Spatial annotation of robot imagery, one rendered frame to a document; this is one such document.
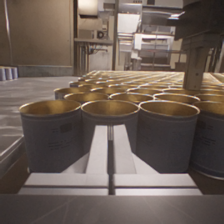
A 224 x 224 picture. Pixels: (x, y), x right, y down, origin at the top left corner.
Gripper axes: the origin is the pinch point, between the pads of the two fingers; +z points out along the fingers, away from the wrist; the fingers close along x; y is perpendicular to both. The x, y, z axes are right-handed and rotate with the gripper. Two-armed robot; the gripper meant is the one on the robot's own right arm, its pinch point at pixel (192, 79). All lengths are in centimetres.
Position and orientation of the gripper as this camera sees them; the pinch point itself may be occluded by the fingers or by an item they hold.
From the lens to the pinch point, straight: 37.2
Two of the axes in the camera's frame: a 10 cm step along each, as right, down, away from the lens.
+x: 0.3, 2.9, -9.6
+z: -0.2, 9.6, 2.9
